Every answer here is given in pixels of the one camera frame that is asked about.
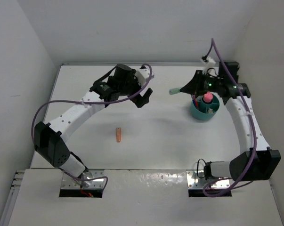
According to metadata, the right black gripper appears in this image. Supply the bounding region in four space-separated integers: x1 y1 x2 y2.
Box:
181 70 223 96

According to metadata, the pink capped glue bottle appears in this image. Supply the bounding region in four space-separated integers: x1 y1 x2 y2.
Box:
203 92 214 104

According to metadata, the green highlighter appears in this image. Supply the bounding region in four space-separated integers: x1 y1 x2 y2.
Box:
169 88 181 95

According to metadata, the orange highlighter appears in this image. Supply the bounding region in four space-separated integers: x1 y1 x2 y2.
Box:
116 127 122 143

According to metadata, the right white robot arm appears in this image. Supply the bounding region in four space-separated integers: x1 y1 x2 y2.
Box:
179 66 281 182

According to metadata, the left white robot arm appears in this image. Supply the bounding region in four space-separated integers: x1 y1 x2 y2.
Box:
31 64 154 182

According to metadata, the teal round organizer container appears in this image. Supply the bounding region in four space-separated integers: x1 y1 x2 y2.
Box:
190 94 220 121

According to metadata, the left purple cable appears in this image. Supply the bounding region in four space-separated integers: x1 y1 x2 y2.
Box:
31 63 154 193

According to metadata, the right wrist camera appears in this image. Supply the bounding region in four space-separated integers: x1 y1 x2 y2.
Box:
201 56 216 74

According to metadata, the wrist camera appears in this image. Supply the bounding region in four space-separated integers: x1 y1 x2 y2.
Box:
134 68 154 86
201 56 216 74

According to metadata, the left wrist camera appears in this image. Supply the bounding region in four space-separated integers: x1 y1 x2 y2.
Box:
134 68 154 86

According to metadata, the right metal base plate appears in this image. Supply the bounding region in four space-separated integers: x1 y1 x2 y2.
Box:
186 170 230 190

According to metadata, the metal base plate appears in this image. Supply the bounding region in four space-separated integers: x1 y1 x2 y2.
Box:
186 170 230 190
60 169 106 189

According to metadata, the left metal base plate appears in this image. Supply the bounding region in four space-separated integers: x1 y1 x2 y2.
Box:
60 169 106 189

